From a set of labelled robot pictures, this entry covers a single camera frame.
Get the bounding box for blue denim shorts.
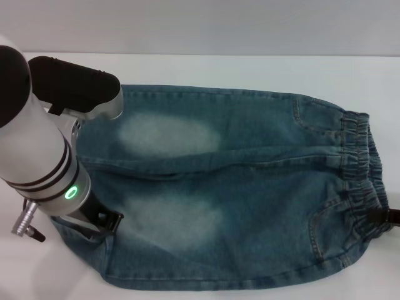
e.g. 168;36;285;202
51;83;391;284

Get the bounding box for silver cable connector plug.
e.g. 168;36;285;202
11;199;46;242

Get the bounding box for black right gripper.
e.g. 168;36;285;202
367;207;400;233

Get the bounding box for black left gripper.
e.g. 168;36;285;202
72;187;125;236

